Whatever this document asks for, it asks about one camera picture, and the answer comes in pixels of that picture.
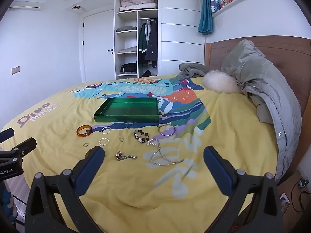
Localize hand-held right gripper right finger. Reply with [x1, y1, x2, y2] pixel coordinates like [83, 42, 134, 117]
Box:
[203, 146, 283, 233]

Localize dark hanging jacket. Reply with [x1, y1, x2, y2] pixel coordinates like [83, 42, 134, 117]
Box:
[144, 19, 158, 67]

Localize teal curtain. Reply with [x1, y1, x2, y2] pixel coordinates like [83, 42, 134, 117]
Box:
[197, 0, 214, 35]

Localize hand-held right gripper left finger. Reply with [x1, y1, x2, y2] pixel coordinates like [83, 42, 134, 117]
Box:
[25, 146, 105, 233]

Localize dark cable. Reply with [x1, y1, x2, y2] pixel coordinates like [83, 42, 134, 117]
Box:
[292, 180, 310, 211]

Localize photo card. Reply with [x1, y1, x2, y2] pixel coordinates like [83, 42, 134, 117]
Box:
[279, 193, 291, 214]

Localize amber bangle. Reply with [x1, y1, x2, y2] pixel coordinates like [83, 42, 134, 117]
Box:
[76, 125, 93, 137]

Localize purple silver bangle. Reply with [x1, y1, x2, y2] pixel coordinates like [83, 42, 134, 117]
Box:
[158, 124, 176, 136]

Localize silver pendant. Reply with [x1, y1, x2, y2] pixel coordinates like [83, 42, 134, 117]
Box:
[115, 151, 137, 161]

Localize grey crumpled sweater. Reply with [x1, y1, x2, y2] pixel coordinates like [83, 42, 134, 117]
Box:
[178, 63, 212, 80]

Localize white door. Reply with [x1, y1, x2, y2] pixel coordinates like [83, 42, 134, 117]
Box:
[83, 13, 115, 83]

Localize wooden headboard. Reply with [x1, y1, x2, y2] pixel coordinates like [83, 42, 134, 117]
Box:
[205, 35, 311, 175]

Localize black folded clothes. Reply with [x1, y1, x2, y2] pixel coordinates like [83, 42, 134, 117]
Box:
[121, 63, 138, 74]

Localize silver chain necklace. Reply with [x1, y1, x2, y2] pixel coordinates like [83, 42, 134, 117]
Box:
[146, 138, 185, 167]

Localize wooden bedside table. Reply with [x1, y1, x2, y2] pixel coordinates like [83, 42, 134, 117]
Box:
[277, 170, 311, 224]

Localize white wardrobe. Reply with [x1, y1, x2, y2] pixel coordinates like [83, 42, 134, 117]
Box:
[114, 0, 206, 80]

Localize yellow dinosaur print bedspread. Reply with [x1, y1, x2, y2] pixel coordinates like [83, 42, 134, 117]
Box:
[0, 74, 280, 233]

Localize white air conditioner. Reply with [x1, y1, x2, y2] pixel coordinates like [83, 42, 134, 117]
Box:
[8, 0, 49, 11]

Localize green tray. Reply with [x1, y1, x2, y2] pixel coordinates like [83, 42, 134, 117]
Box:
[93, 97, 159, 123]

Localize white folded quilt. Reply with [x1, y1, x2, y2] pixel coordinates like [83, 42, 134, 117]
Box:
[119, 3, 158, 11]

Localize brown bead bracelet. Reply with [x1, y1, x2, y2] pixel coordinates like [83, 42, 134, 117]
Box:
[133, 130, 149, 143]

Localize green hanging jacket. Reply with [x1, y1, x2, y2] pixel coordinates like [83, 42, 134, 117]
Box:
[138, 22, 149, 65]

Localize grey-green down jacket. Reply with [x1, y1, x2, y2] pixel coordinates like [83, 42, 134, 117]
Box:
[202, 39, 303, 182]

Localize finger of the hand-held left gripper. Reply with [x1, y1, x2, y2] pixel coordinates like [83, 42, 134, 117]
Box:
[0, 128, 14, 142]
[0, 137, 37, 161]

